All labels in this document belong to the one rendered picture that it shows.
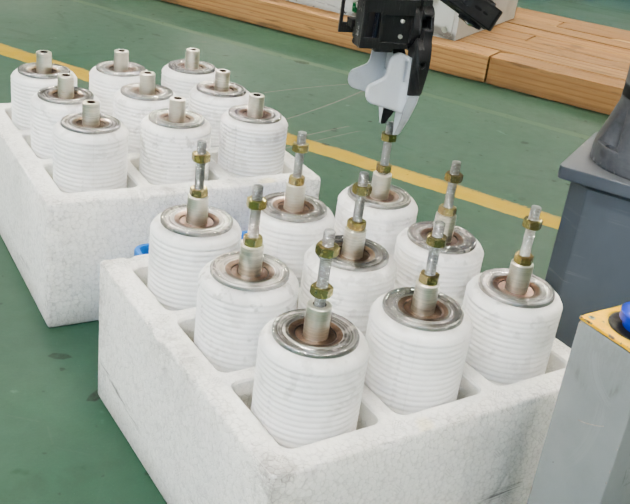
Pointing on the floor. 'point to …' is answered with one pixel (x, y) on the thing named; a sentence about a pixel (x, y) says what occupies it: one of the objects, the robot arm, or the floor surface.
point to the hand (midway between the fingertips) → (396, 117)
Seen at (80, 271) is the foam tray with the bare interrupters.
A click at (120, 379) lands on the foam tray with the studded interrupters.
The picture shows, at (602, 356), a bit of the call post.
